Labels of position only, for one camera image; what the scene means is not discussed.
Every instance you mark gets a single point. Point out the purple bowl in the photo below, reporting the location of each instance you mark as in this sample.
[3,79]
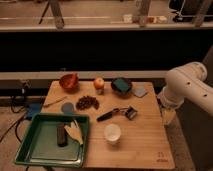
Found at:
[117,91]

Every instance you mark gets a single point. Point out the orange bowl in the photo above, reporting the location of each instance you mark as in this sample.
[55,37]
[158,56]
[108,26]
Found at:
[69,81]

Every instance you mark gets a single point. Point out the bunch of dark grapes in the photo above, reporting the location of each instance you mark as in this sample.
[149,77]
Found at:
[86,102]

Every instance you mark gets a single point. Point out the dark rectangular block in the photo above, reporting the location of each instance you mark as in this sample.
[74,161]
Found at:
[61,135]

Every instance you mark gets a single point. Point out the wooden cutting board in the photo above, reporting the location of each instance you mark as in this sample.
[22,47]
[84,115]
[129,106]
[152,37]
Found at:
[143,143]

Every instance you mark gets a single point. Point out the wooden stick utensil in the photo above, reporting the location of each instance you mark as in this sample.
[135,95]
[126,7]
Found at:
[54,102]

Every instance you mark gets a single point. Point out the apple on small stand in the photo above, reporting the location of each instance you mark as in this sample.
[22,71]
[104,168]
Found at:
[99,85]

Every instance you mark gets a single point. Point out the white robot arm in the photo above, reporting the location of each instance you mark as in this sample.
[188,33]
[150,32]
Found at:
[185,82]

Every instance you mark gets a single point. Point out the green plastic tray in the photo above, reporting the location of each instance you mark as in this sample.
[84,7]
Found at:
[39,145]

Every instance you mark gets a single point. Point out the blue box on floor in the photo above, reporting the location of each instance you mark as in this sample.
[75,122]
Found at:
[32,110]

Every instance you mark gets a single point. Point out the black handled peeler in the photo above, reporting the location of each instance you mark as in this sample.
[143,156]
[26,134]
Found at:
[129,112]

